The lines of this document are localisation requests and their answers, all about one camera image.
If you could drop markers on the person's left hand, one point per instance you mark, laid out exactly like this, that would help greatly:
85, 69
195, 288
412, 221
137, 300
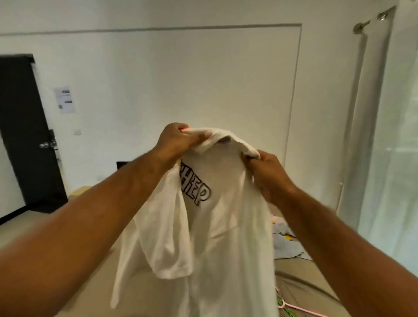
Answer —
173, 142

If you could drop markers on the person's right hand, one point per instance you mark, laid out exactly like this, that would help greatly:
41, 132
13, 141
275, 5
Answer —
268, 175

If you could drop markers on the grey garment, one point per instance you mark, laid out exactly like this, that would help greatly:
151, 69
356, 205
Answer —
287, 238

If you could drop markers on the cream white garment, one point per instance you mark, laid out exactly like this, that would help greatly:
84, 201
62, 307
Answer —
222, 248

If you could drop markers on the pile of coloured plastic hangers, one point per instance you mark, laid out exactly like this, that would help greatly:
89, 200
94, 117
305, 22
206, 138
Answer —
294, 308

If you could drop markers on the person's left forearm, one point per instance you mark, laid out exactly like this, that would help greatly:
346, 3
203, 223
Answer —
72, 248

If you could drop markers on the person's right forearm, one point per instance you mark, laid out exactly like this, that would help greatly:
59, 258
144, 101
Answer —
352, 261

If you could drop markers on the cardboard boxes left of bed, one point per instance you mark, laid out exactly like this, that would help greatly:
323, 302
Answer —
79, 191

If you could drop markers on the bed with taupe sheet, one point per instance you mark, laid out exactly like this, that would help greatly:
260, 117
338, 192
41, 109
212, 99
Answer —
91, 287

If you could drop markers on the sheer white curtain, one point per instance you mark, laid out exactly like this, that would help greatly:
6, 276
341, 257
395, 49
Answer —
385, 130

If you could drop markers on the black room door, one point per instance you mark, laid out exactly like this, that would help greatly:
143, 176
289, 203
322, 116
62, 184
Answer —
26, 130

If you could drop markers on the metal curtain rod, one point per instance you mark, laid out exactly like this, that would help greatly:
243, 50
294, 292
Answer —
372, 18

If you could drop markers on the white wall switch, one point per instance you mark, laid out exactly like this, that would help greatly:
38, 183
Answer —
77, 132

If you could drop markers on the white paper wall notice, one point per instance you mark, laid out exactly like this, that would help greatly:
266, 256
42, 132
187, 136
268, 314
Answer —
65, 100

